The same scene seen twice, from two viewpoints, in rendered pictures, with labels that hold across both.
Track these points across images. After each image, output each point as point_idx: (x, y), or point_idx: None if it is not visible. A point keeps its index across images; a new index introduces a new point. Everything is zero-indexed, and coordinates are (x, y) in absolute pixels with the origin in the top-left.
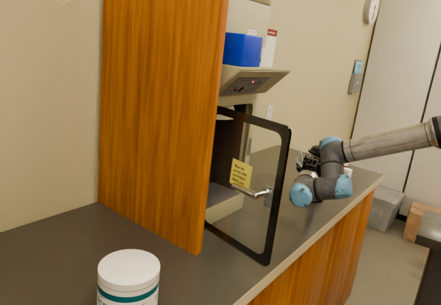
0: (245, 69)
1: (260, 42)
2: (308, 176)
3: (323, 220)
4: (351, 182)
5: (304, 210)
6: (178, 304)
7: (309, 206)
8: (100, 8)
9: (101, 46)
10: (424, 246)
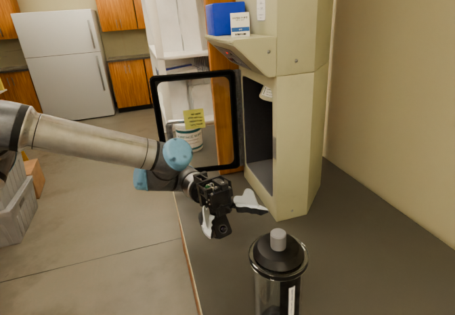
0: (206, 37)
1: (211, 9)
2: (189, 172)
3: (203, 284)
4: (137, 178)
5: (242, 282)
6: None
7: (248, 299)
8: None
9: (335, 22)
10: None
